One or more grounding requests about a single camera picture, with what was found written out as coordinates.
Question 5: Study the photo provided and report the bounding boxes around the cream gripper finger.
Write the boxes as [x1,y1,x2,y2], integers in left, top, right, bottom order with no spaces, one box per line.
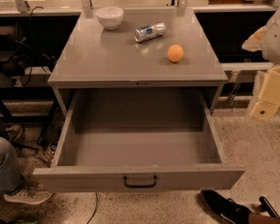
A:
[242,26,266,52]
[249,65,280,121]

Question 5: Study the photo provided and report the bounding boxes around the orange fruit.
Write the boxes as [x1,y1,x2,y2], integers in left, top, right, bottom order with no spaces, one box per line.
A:
[167,45,184,63]

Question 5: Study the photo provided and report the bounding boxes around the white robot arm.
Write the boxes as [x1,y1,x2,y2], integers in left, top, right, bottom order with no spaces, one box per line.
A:
[242,7,280,121]

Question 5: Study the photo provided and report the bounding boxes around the open grey top drawer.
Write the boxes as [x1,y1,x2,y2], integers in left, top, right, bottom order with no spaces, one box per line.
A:
[34,88,245,192]

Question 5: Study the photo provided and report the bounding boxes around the grey metal cabinet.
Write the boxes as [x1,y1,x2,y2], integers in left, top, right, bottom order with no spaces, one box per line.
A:
[49,7,227,113]

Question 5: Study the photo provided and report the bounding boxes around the silver blue soda can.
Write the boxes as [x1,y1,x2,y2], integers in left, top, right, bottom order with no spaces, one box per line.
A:
[134,22,166,43]

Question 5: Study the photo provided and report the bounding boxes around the black chair wheel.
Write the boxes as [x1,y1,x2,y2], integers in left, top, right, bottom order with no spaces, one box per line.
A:
[259,196,279,218]

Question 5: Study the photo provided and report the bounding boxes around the black sneaker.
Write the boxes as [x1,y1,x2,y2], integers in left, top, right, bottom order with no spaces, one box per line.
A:
[201,189,251,224]

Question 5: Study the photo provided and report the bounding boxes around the white ceramic bowl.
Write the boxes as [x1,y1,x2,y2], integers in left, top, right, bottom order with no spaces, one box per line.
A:
[95,7,124,30]

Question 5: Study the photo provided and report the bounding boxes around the dark machinery on left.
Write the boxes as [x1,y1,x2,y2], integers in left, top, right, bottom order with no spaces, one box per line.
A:
[0,23,56,87]

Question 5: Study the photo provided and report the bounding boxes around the white sneaker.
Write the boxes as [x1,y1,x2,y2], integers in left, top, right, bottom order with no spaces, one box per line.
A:
[4,184,52,205]

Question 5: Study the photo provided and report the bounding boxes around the person leg in jeans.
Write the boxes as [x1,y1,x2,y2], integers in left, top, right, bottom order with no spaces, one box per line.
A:
[0,120,24,196]

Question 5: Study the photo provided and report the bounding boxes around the black drawer handle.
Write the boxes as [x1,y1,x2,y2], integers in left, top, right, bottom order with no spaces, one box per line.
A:
[123,175,158,189]

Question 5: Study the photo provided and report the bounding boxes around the black hanging cable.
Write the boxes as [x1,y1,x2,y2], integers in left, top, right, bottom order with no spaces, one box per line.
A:
[20,6,45,87]

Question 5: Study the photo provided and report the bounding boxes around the black cable on floor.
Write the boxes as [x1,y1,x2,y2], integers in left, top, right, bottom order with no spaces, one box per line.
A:
[85,192,99,224]

